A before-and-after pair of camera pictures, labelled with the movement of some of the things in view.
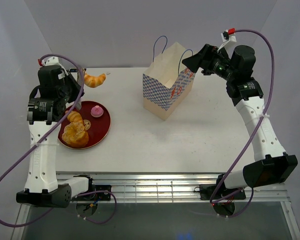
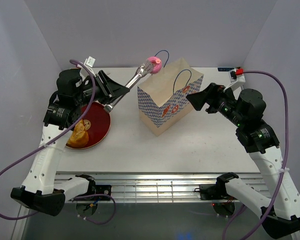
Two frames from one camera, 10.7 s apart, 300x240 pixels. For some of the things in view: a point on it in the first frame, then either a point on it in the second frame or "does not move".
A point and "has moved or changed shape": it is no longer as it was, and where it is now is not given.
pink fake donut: [97, 111] -> [157, 64]
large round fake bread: [75, 135] does not move
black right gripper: [204, 59] -> [210, 95]
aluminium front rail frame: [159, 187] does not move
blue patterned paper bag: [167, 82] has moved or changed shape
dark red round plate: [97, 121] does not move
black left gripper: [69, 78] -> [110, 91]
